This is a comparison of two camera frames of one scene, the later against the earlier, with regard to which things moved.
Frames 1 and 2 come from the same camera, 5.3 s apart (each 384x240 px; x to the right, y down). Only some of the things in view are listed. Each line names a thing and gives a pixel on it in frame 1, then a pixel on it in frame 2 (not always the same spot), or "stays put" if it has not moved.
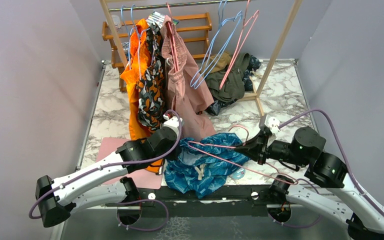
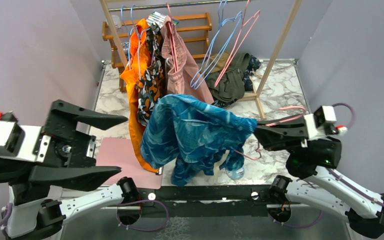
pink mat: x=147 y=178 stays put
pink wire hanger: x=245 y=128 → x=303 y=111
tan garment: x=217 y=62 stays put
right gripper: x=256 y=149 → x=283 y=135
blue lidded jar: x=126 y=47 stays put
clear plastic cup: x=116 y=21 stays put
